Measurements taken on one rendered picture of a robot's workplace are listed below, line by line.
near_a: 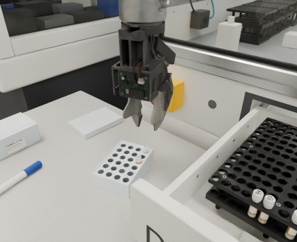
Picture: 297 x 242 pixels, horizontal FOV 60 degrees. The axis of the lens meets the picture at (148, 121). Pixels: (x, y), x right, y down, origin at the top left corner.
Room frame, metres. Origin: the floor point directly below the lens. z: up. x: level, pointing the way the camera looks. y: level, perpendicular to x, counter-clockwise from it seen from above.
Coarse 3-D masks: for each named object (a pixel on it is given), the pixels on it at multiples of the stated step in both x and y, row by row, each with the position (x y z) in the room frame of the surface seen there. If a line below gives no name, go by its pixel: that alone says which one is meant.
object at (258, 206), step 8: (216, 176) 0.27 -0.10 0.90; (216, 184) 0.25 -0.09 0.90; (232, 184) 0.25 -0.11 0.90; (232, 192) 0.24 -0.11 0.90; (240, 192) 0.24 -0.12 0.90; (248, 192) 0.24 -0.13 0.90; (248, 200) 0.22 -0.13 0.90; (256, 208) 0.22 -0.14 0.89; (264, 208) 0.21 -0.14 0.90; (272, 208) 0.21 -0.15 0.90; (280, 208) 0.21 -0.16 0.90; (272, 216) 0.20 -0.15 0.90; (280, 216) 0.20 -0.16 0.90; (288, 216) 0.20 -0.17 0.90; (288, 224) 0.19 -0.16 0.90
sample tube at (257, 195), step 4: (256, 192) 0.23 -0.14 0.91; (260, 192) 0.23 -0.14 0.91; (252, 196) 0.23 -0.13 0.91; (256, 196) 0.22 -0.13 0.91; (260, 196) 0.22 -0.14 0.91; (252, 200) 0.22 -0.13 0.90; (256, 200) 0.22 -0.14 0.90; (260, 200) 0.22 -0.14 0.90; (252, 208) 0.22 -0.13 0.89; (248, 212) 0.23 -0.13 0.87; (252, 212) 0.22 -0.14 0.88; (256, 212) 0.22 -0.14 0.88; (252, 216) 0.22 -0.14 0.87
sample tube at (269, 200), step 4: (268, 196) 0.22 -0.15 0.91; (272, 196) 0.22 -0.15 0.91; (264, 200) 0.22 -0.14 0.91; (268, 200) 0.21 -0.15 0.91; (272, 200) 0.21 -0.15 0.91; (264, 204) 0.21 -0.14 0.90; (268, 204) 0.21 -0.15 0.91; (272, 204) 0.21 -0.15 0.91; (268, 208) 0.21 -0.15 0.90; (260, 212) 0.22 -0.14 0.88; (260, 216) 0.21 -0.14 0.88; (264, 216) 0.21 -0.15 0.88; (268, 216) 0.21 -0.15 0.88; (260, 220) 0.21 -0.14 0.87; (264, 220) 0.21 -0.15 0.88
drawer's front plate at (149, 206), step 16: (144, 192) 0.21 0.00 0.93; (160, 192) 0.21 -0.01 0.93; (144, 208) 0.21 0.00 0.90; (160, 208) 0.19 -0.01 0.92; (176, 208) 0.19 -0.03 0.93; (144, 224) 0.21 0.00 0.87; (160, 224) 0.19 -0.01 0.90; (176, 224) 0.18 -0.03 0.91; (192, 224) 0.17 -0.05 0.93; (208, 224) 0.17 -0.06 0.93; (144, 240) 0.21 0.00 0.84; (176, 240) 0.18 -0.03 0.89; (192, 240) 0.16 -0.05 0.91; (208, 240) 0.15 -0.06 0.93; (224, 240) 0.15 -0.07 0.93
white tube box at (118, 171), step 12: (120, 144) 0.48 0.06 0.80; (132, 144) 0.48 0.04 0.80; (108, 156) 0.44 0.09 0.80; (120, 156) 0.44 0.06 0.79; (132, 156) 0.44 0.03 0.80; (144, 156) 0.44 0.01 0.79; (96, 168) 0.39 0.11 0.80; (108, 168) 0.40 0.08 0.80; (120, 168) 0.40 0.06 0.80; (132, 168) 0.40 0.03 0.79; (144, 168) 0.41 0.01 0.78; (96, 180) 0.37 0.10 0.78; (108, 180) 0.36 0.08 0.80; (120, 180) 0.36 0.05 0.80; (132, 180) 0.36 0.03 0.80; (120, 192) 0.35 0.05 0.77
